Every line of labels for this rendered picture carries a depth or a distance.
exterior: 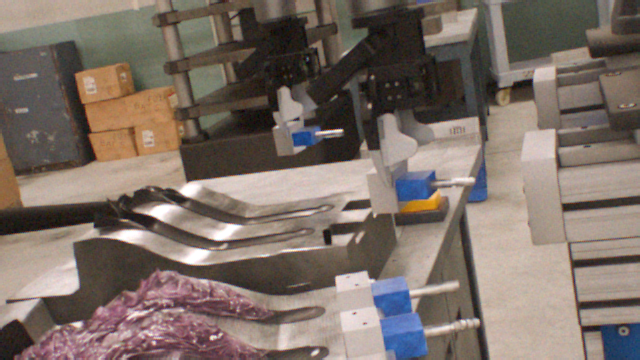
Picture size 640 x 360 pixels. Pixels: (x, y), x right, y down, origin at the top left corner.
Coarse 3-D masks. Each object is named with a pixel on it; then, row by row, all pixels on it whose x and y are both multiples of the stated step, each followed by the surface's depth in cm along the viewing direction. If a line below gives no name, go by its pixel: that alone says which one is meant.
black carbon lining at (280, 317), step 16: (16, 320) 92; (256, 320) 92; (272, 320) 94; (288, 320) 94; (304, 320) 92; (0, 336) 90; (16, 336) 92; (0, 352) 89; (16, 352) 92; (272, 352) 85; (288, 352) 85; (304, 352) 85; (320, 352) 84
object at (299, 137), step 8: (272, 128) 159; (288, 128) 158; (296, 128) 160; (304, 128) 160; (312, 128) 158; (280, 136) 159; (296, 136) 158; (304, 136) 157; (312, 136) 157; (320, 136) 158; (328, 136) 157; (336, 136) 156; (280, 144) 159; (288, 144) 159; (296, 144) 158; (304, 144) 158; (312, 144) 157; (280, 152) 160; (288, 152) 159; (296, 152) 160
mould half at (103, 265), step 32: (192, 192) 132; (352, 192) 128; (192, 224) 121; (224, 224) 124; (256, 224) 123; (288, 224) 119; (320, 224) 114; (384, 224) 123; (96, 256) 113; (128, 256) 112; (160, 256) 111; (192, 256) 112; (224, 256) 111; (256, 256) 107; (288, 256) 106; (320, 256) 105; (352, 256) 105; (384, 256) 121; (32, 288) 122; (64, 288) 119; (96, 288) 115; (128, 288) 113; (256, 288) 108; (320, 288) 106; (64, 320) 117
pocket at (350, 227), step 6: (348, 222) 113; (354, 222) 113; (360, 222) 112; (330, 228) 113; (336, 228) 113; (342, 228) 113; (348, 228) 113; (354, 228) 113; (360, 228) 112; (336, 234) 114; (360, 234) 112
